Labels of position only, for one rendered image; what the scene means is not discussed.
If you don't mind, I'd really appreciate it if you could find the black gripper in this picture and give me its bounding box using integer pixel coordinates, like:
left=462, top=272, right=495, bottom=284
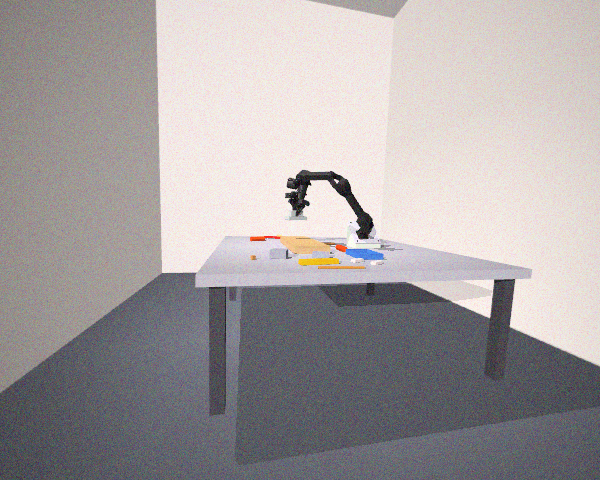
left=288, top=190, right=310, bottom=216

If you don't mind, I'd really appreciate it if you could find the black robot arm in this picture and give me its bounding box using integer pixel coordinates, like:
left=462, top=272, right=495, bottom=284
left=285, top=170, right=374, bottom=239

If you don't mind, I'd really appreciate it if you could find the blue shallow tray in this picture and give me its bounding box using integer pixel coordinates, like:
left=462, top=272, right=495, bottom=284
left=346, top=249, right=383, bottom=260

